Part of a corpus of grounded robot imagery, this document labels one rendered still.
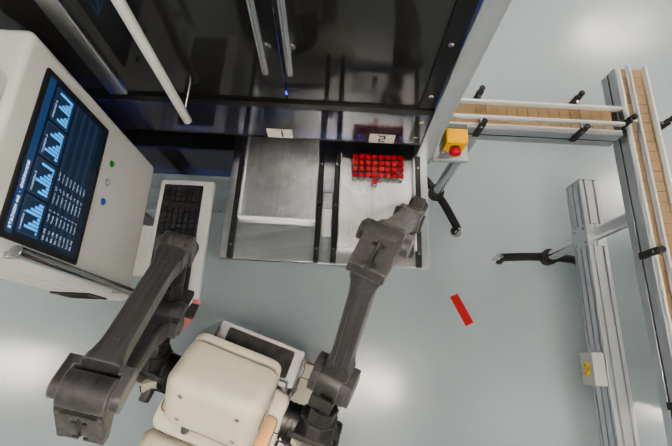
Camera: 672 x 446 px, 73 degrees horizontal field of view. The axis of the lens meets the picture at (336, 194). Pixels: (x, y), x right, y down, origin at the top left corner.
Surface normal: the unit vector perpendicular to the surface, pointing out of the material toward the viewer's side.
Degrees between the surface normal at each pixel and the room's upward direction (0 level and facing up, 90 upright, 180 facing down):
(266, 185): 0
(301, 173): 0
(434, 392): 0
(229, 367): 43
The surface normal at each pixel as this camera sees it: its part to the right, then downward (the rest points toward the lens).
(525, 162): 0.02, -0.35
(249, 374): 0.25, -0.85
